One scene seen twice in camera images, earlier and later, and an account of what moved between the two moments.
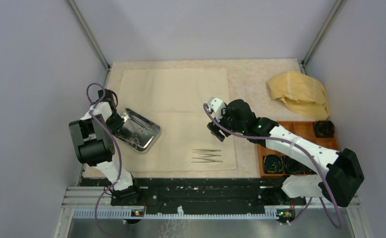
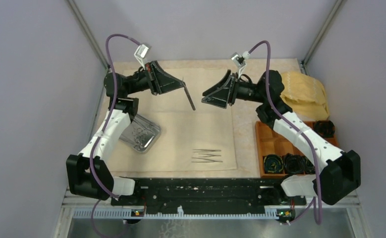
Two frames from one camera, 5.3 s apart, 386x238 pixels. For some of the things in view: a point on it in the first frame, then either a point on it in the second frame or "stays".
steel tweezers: (205, 150) stays
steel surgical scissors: (134, 141) to (139, 134)
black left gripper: (119, 122) to (160, 81)
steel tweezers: (208, 161) stays
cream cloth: (174, 98) stays
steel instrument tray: (139, 132) stays
